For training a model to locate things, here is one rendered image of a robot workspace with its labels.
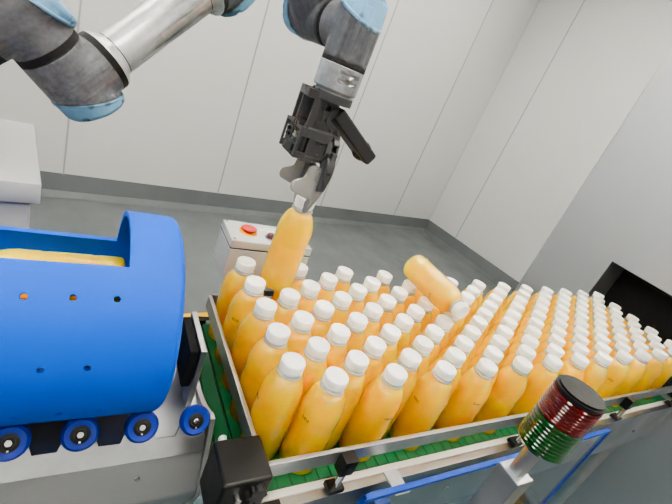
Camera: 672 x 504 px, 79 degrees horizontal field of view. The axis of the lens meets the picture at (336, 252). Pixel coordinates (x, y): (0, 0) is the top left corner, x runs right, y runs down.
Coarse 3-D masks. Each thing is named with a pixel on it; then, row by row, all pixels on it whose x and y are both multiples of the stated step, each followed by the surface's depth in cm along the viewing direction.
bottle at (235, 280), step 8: (232, 272) 84; (240, 272) 83; (224, 280) 84; (232, 280) 83; (240, 280) 83; (224, 288) 84; (232, 288) 83; (240, 288) 83; (224, 296) 84; (232, 296) 83; (216, 304) 86; (224, 304) 84; (224, 312) 85; (208, 328) 90
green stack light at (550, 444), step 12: (528, 420) 55; (540, 420) 53; (528, 432) 54; (540, 432) 53; (552, 432) 52; (528, 444) 54; (540, 444) 53; (552, 444) 52; (564, 444) 52; (576, 444) 52; (540, 456) 53; (552, 456) 53; (564, 456) 53
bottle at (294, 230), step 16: (288, 224) 77; (304, 224) 77; (272, 240) 80; (288, 240) 77; (304, 240) 78; (272, 256) 80; (288, 256) 79; (272, 272) 81; (288, 272) 81; (272, 288) 82
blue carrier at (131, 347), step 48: (0, 240) 60; (48, 240) 62; (96, 240) 65; (144, 240) 51; (0, 288) 41; (48, 288) 43; (96, 288) 45; (144, 288) 48; (0, 336) 41; (48, 336) 43; (96, 336) 45; (144, 336) 48; (0, 384) 42; (48, 384) 44; (96, 384) 47; (144, 384) 50
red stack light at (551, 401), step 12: (552, 384) 54; (552, 396) 53; (540, 408) 54; (552, 408) 52; (564, 408) 51; (576, 408) 50; (552, 420) 52; (564, 420) 51; (576, 420) 50; (588, 420) 50; (564, 432) 51; (576, 432) 51
